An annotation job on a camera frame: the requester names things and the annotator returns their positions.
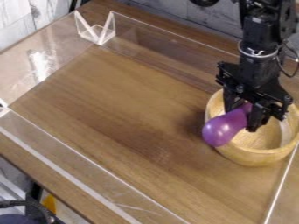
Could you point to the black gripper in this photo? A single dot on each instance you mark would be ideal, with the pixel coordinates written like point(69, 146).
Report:
point(251, 81)

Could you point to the purple toy eggplant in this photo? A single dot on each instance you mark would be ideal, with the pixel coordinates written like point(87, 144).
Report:
point(224, 126)

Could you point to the brown wooden bowl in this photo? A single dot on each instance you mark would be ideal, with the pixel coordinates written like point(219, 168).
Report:
point(263, 147)

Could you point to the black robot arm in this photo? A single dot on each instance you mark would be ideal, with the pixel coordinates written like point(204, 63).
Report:
point(268, 22)

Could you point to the clear acrylic tray walls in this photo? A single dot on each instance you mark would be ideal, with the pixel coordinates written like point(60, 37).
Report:
point(105, 93)

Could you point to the black clamp with cable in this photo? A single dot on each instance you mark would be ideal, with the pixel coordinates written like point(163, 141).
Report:
point(36, 214)

